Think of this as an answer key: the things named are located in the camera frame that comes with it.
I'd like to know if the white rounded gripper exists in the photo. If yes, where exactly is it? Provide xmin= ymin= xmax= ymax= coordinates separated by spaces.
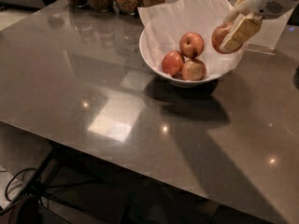
xmin=220 ymin=0 xmax=299 ymax=53

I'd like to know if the white paper liner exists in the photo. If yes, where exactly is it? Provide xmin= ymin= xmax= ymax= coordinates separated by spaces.
xmin=138 ymin=0 xmax=246 ymax=76

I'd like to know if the white ceramic bowl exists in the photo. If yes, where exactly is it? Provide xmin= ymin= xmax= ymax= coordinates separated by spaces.
xmin=139 ymin=23 xmax=228 ymax=88

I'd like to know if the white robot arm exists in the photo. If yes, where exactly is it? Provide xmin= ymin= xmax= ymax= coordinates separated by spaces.
xmin=220 ymin=0 xmax=299 ymax=53

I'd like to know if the red apple back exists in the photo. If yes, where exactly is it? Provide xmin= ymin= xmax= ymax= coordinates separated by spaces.
xmin=179 ymin=32 xmax=205 ymax=59

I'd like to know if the red yellow apple front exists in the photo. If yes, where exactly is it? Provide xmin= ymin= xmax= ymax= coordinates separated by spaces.
xmin=181 ymin=59 xmax=206 ymax=81

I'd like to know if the clear acrylic sign holder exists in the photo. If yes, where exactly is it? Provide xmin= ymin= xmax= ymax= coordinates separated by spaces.
xmin=229 ymin=0 xmax=292 ymax=54

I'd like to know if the black table leg frame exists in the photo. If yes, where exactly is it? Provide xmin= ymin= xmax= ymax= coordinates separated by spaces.
xmin=1 ymin=150 xmax=128 ymax=224

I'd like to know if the black cable on floor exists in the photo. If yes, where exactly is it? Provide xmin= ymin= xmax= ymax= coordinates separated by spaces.
xmin=4 ymin=167 xmax=38 ymax=203

